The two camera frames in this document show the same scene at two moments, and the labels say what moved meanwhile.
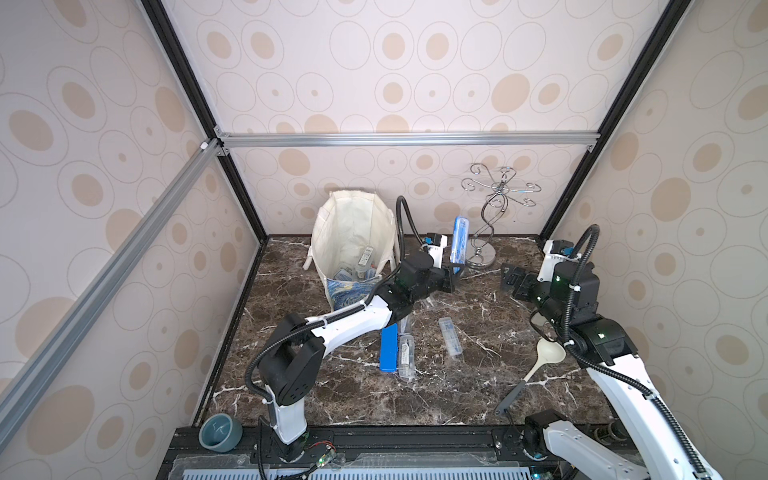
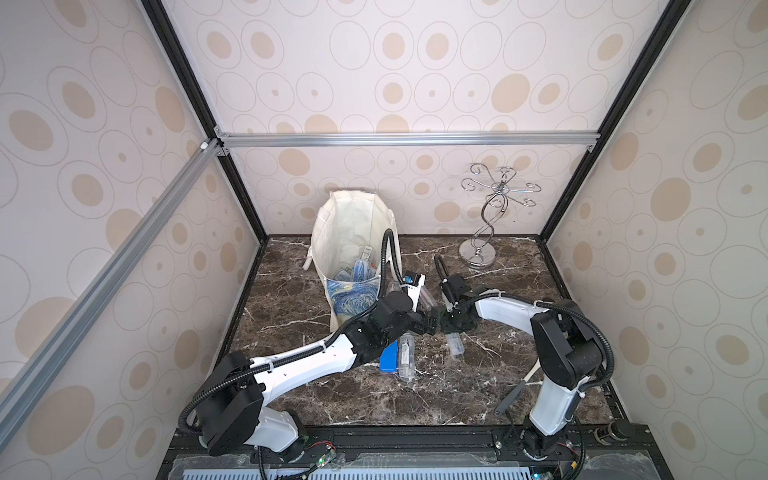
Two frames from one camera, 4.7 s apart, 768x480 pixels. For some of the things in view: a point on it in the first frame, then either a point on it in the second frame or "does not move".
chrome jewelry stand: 498,189 does not move
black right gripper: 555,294 to 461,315
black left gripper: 447,280 to 425,326
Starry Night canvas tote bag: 354,242 does not move
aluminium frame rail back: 406,140 does not move
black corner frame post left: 185,69 does not move
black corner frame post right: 674,15 does not move
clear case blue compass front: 459,245 to 361,270
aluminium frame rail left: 37,373 does not move
